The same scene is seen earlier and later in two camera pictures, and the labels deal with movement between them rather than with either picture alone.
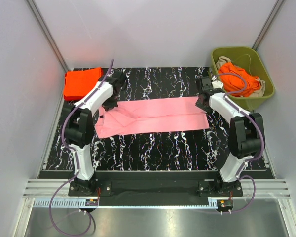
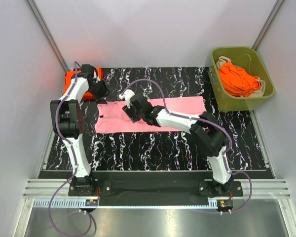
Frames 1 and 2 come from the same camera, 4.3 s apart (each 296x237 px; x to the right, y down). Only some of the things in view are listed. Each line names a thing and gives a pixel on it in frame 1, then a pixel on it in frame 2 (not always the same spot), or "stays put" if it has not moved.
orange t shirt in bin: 231,83 stays put
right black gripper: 202,107 to 129,112
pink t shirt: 131,118 stays put
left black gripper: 107,105 to 99,98
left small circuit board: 91,202 stays put
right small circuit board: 224,204 stays put
